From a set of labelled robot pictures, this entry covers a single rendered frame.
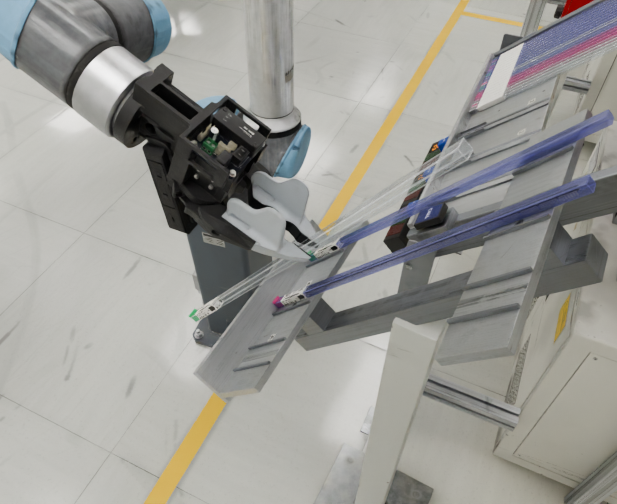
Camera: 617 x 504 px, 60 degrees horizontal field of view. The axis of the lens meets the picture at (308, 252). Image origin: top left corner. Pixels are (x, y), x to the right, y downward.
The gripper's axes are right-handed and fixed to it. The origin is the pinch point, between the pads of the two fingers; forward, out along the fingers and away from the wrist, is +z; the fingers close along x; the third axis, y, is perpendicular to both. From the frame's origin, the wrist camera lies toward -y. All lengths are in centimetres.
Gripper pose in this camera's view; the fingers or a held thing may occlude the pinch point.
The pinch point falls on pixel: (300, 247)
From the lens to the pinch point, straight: 52.9
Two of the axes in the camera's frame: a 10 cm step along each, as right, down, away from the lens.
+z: 8.0, 6.0, 0.4
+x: 4.7, -6.6, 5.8
